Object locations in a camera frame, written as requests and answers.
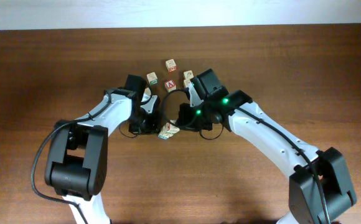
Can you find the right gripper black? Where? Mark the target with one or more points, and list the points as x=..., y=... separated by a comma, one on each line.
x=184, y=122

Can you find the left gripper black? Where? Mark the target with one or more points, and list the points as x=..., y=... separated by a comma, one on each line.
x=154, y=127

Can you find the wooden block blue bottom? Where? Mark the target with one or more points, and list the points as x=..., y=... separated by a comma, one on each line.
x=163, y=134

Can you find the red letter Q block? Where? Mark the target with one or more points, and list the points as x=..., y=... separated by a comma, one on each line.
x=168, y=128

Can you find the green number block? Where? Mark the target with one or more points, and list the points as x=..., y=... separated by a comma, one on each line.
x=174, y=121

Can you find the yellow letter block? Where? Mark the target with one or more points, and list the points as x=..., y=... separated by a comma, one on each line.
x=175, y=130

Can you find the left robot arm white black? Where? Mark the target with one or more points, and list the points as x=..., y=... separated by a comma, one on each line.
x=78, y=155

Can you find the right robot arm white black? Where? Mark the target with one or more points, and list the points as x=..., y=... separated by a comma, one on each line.
x=320, y=185

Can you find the wooden block blue side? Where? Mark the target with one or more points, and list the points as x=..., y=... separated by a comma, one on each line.
x=147, y=92

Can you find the wooden block green bottom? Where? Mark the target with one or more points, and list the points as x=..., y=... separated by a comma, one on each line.
x=187, y=83

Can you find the red letter A block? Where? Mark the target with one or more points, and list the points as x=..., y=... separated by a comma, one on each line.
x=170, y=85

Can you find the wooden block green side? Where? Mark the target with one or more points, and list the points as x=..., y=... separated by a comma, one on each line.
x=152, y=78

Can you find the wooden block red edge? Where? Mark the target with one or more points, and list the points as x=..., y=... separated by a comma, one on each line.
x=188, y=75

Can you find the wooden block red top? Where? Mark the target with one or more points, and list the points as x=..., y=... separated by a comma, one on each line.
x=171, y=65

